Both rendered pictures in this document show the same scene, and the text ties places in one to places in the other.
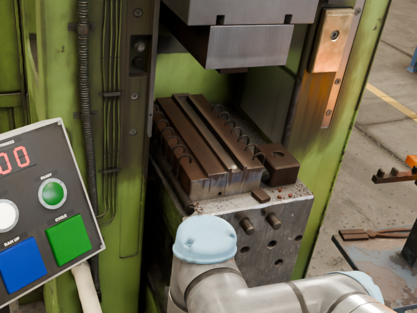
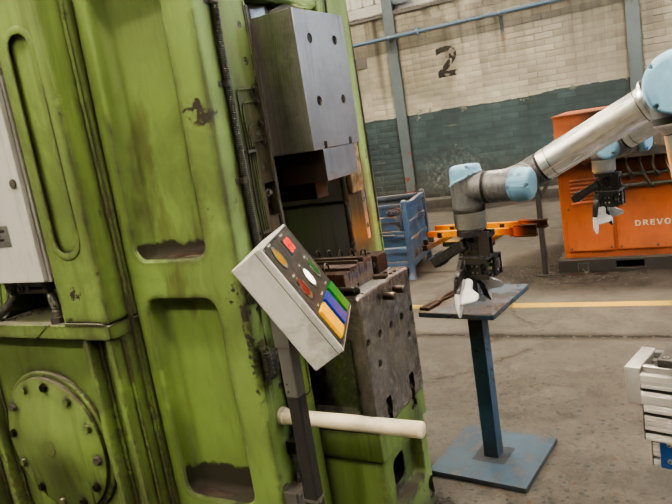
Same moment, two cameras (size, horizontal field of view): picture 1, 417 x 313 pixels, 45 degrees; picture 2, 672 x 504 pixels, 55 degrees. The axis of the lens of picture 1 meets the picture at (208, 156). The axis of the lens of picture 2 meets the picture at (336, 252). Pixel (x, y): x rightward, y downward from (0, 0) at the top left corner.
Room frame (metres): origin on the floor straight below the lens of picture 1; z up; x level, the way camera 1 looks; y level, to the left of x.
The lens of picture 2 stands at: (-0.63, 1.06, 1.41)
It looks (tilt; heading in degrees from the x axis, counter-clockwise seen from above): 11 degrees down; 328
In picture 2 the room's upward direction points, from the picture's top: 9 degrees counter-clockwise
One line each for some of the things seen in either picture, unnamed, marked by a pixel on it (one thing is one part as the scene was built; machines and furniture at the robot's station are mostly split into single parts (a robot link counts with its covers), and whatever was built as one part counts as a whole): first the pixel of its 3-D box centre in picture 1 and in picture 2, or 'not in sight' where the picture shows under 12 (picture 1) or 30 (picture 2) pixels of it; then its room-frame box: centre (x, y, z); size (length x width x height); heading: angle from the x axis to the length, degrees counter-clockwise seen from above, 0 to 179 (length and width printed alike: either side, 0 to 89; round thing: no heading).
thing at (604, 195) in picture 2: not in sight; (607, 189); (0.68, -0.88, 1.07); 0.09 x 0.08 x 0.12; 15
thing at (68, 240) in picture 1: (68, 239); (336, 296); (0.70, 0.24, 1.01); 0.07 x 0.05 x 0.07; 142
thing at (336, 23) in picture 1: (331, 41); (353, 168); (1.29, -0.28, 1.27); 0.09 x 0.02 x 0.17; 117
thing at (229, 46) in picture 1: (211, 14); (285, 168); (1.21, 0.04, 1.32); 0.42 x 0.20 x 0.10; 27
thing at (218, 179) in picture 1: (196, 140); (303, 274); (1.21, 0.04, 0.96); 0.42 x 0.20 x 0.09; 27
